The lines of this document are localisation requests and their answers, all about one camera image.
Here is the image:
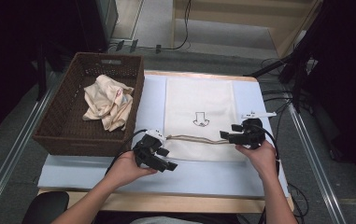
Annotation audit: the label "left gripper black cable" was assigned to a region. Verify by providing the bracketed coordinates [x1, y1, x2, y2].
[105, 128, 149, 175]

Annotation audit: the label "person's grey shirt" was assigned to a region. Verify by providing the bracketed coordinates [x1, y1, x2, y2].
[128, 216, 205, 224]

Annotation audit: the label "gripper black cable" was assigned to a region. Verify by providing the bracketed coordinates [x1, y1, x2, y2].
[253, 123, 281, 224]
[105, 128, 149, 175]

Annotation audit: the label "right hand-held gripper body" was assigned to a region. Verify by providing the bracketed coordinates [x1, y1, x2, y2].
[228, 111, 278, 150]

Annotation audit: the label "dark cabinet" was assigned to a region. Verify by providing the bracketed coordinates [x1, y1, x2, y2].
[75, 0, 120, 53]

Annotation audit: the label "wooden table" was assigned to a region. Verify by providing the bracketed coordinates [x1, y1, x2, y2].
[36, 70, 295, 215]

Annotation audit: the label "black chair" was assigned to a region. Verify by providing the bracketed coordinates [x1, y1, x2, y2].
[21, 190, 70, 224]

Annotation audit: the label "loose black floor cables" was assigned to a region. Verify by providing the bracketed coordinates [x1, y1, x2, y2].
[260, 56, 295, 138]

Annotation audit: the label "black metal stand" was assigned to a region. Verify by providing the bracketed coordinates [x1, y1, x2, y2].
[35, 41, 49, 102]

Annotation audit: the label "cream cloth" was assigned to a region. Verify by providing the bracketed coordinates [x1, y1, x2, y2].
[81, 74, 135, 133]

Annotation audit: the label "light wooden shelf unit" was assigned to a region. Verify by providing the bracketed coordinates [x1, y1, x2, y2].
[170, 0, 323, 59]

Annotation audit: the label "person's right hand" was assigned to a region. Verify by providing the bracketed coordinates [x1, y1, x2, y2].
[235, 140, 278, 182]

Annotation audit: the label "brown wicker basket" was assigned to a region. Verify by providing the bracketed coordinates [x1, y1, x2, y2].
[32, 51, 146, 158]

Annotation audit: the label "black tripod stand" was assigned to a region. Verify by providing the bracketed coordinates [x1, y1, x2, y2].
[243, 0, 324, 114]

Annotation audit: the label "metal floor rail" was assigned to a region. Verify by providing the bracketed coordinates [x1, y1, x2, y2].
[287, 101, 348, 224]
[0, 70, 62, 220]

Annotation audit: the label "black floor cable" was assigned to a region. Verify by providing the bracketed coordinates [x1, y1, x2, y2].
[135, 0, 192, 51]

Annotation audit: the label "person's left hand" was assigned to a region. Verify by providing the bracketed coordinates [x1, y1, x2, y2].
[105, 149, 160, 190]

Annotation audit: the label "dark curtain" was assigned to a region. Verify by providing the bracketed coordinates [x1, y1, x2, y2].
[0, 0, 85, 147]
[303, 0, 356, 185]

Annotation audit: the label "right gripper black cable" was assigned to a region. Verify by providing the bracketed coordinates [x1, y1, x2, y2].
[253, 123, 281, 224]

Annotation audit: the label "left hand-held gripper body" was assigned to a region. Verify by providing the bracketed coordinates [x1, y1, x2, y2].
[133, 129, 168, 171]

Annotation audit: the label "white table mat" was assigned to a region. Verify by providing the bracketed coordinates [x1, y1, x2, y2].
[37, 74, 291, 199]

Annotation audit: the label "white mesh laundry bag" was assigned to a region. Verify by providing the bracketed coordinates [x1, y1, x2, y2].
[163, 77, 249, 162]

